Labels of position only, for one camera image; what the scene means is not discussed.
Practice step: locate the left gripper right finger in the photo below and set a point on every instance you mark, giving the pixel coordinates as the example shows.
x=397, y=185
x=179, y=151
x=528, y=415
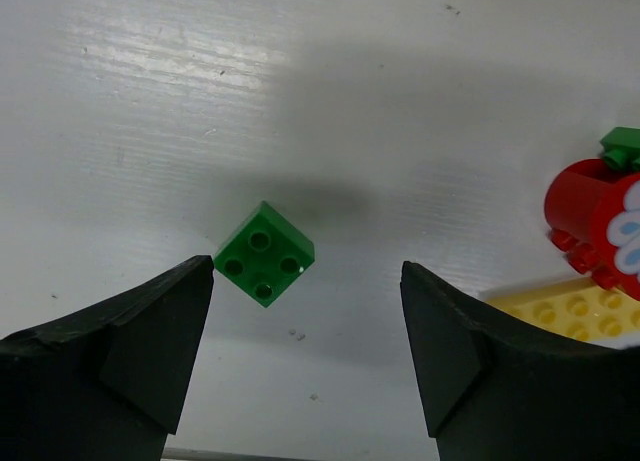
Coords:
x=493, y=387

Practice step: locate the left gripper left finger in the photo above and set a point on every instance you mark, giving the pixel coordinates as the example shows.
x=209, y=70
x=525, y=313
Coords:
x=107, y=382

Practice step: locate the red flower lego piece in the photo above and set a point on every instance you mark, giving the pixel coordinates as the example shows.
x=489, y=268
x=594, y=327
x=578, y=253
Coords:
x=593, y=215

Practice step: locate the green square lego brick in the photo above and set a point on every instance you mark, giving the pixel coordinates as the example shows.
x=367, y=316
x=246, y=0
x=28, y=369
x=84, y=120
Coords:
x=264, y=255

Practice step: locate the green lego plate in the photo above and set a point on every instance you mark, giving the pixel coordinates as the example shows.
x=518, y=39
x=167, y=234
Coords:
x=621, y=149

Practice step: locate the yellow long lego plate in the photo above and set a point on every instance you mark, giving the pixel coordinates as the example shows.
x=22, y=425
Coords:
x=576, y=308

